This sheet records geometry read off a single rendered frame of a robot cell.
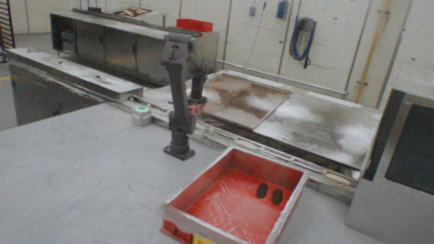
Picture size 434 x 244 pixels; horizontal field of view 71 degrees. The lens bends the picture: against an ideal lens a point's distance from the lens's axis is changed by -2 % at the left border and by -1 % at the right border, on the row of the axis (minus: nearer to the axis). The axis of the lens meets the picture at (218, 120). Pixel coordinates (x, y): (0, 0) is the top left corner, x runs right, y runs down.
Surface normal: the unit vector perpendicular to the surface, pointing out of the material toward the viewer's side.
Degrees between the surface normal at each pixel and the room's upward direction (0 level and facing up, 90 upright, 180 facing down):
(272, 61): 90
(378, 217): 90
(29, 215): 0
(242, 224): 0
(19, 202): 0
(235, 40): 87
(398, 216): 90
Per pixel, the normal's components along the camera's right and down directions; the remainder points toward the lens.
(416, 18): -0.54, 0.27
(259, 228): 0.11, -0.91
